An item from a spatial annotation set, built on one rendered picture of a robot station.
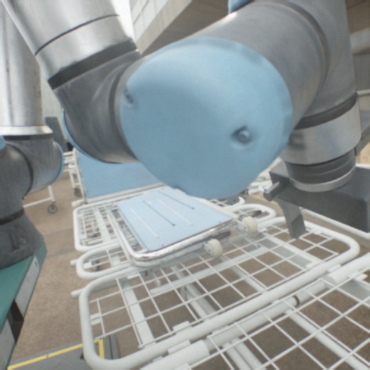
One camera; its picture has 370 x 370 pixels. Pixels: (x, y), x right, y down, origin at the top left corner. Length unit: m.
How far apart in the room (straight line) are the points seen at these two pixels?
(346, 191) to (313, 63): 0.16
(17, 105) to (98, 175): 1.17
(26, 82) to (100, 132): 0.57
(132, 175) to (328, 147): 1.71
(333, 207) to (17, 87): 0.72
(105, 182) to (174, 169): 1.73
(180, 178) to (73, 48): 0.14
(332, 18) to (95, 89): 0.19
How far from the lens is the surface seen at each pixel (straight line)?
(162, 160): 0.16
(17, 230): 0.67
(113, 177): 1.88
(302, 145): 0.27
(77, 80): 0.24
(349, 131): 0.28
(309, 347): 1.32
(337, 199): 0.32
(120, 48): 0.24
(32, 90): 0.79
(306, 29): 0.19
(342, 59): 0.26
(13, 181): 0.68
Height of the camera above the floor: 0.96
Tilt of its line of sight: 14 degrees down
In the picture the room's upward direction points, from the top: 8 degrees counter-clockwise
